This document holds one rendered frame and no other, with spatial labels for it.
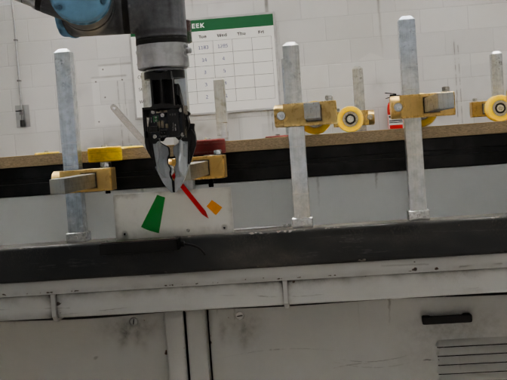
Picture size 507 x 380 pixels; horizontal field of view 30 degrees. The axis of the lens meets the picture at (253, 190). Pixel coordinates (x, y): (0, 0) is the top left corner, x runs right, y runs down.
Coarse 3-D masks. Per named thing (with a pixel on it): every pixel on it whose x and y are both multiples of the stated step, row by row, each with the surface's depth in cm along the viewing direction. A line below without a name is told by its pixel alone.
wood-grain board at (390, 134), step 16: (400, 128) 222; (432, 128) 222; (448, 128) 221; (464, 128) 221; (480, 128) 221; (496, 128) 220; (240, 144) 225; (256, 144) 225; (272, 144) 225; (288, 144) 224; (320, 144) 224; (336, 144) 224; (0, 160) 230; (16, 160) 230; (32, 160) 229; (48, 160) 229
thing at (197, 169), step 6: (192, 162) 196; (198, 162) 192; (204, 162) 200; (192, 168) 181; (198, 168) 190; (204, 168) 199; (186, 174) 178; (192, 174) 181; (198, 174) 189; (204, 174) 198; (186, 180) 178
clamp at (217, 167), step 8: (168, 160) 207; (192, 160) 205; (200, 160) 205; (208, 160) 205; (216, 160) 205; (224, 160) 206; (208, 168) 205; (216, 168) 205; (224, 168) 205; (208, 176) 205; (216, 176) 205; (224, 176) 205
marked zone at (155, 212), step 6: (156, 198) 206; (162, 198) 206; (156, 204) 206; (162, 204) 206; (150, 210) 207; (156, 210) 207; (162, 210) 206; (150, 216) 207; (156, 216) 207; (144, 222) 207; (150, 222) 207; (156, 222) 207; (150, 228) 207; (156, 228) 207
